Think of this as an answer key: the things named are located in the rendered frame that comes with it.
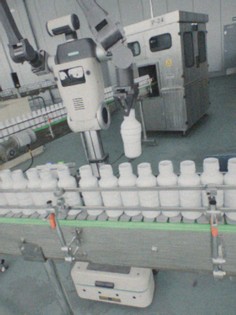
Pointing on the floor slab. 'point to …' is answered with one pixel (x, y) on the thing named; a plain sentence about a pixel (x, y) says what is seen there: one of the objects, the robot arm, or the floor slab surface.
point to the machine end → (172, 69)
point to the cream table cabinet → (8, 112)
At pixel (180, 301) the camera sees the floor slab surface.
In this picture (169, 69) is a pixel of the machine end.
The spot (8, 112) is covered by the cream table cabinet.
